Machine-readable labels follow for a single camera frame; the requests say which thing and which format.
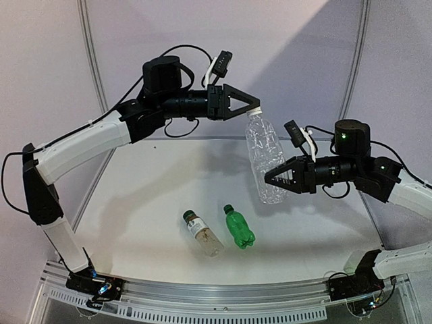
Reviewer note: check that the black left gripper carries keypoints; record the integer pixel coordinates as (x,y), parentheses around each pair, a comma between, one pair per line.
(224,111)

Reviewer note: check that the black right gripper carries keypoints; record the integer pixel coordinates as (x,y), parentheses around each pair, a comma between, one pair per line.
(304,175)

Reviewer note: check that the clear plastic bottle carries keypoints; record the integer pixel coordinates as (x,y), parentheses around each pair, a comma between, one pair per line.
(265,152)

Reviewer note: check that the green plastic bottle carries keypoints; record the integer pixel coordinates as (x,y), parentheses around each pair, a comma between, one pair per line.
(243,236)

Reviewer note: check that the white blue bottle cap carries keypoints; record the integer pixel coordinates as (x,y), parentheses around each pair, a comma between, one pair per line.
(254,111)

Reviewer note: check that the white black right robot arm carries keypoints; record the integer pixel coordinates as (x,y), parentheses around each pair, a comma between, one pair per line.
(382,178)

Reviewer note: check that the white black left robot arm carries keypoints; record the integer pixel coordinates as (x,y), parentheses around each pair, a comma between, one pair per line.
(163,97)

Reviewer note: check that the coffee bottle with dark cap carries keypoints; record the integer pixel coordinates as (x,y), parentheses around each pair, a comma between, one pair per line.
(202,233)

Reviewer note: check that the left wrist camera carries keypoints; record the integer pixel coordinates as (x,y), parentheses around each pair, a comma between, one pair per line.
(217,68)

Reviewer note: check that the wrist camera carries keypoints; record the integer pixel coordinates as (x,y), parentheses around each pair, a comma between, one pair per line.
(301,139)
(217,68)

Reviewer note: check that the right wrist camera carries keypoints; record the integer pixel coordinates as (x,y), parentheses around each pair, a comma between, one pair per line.
(301,139)

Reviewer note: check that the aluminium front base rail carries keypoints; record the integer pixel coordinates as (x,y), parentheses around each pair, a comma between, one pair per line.
(157,302)

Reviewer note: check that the aluminium frame post right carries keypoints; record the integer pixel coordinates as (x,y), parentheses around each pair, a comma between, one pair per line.
(356,58)

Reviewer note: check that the aluminium frame post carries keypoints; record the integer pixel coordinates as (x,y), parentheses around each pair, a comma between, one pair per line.
(356,58)
(91,54)

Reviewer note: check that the aluminium frame post left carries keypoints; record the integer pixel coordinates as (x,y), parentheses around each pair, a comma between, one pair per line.
(91,54)

